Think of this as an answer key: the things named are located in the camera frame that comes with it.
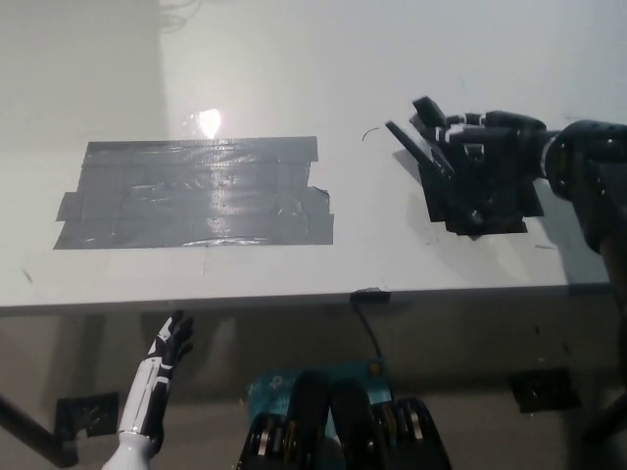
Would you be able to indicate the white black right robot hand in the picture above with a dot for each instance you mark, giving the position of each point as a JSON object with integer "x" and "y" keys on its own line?
{"x": 495, "y": 156}

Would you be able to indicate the black tape patch on desk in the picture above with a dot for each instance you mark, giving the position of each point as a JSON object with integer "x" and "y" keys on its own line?
{"x": 531, "y": 203}

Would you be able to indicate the small black tape strip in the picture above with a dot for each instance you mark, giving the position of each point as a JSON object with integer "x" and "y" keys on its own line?
{"x": 370, "y": 295}

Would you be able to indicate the black table leg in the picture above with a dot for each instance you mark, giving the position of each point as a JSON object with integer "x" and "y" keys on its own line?
{"x": 29, "y": 426}

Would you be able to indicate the black floor tape patch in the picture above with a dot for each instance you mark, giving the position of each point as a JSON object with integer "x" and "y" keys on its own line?
{"x": 88, "y": 416}
{"x": 544, "y": 391}

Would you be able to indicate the grey duct tape patch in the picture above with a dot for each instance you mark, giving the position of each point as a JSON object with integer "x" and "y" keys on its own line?
{"x": 196, "y": 196}

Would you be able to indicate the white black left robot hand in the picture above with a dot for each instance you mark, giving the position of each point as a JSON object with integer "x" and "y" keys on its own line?
{"x": 172, "y": 343}

